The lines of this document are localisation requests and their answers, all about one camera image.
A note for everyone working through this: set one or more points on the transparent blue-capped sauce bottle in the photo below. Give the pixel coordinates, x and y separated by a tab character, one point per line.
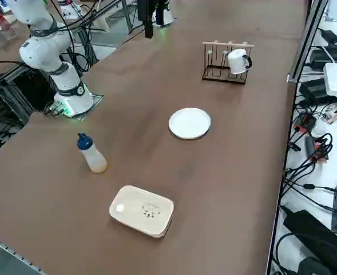
95	160

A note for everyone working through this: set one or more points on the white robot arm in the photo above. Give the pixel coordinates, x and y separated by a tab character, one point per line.
169	17
42	54

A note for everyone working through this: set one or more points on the white round plate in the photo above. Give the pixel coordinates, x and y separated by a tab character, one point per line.
189	123

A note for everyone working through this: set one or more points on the black steel frame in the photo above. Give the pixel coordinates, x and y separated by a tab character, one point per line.
28	86

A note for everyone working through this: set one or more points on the aluminium edge rail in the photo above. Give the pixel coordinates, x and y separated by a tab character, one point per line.
13	252

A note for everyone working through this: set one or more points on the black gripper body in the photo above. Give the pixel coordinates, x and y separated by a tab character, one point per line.
145	8

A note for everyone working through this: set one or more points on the black power adapter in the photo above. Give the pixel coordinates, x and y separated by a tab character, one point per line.
312	91
320	58
329	35

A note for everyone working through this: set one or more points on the aluminium camera post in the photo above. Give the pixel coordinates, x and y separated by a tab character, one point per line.
307	37

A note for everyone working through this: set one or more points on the black adapter red plug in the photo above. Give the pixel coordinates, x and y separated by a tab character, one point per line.
311	146

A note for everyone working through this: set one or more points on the red black connector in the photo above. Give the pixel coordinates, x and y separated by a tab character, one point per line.
305	123

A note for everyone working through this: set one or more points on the beige lunch box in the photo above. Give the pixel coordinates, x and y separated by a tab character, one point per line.
139	210

